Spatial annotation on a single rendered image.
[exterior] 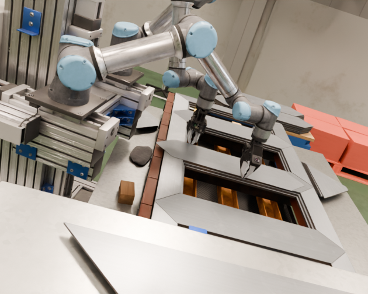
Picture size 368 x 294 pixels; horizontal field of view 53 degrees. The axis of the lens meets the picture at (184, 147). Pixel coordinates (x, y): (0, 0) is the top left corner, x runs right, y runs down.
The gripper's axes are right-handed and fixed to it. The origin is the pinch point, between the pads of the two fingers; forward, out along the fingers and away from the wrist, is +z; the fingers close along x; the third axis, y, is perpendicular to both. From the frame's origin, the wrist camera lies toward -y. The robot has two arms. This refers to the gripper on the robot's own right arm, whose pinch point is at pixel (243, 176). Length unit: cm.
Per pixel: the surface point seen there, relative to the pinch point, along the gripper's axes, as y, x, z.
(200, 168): 0.7, 19.9, 2.2
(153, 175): -15.0, 39.4, 2.8
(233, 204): 2.0, -1.3, 17.0
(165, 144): 11.2, 37.2, 0.6
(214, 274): -86, 24, -22
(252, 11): 374, -37, -41
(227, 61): 375, -28, 31
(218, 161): 9.5, 11.2, 0.8
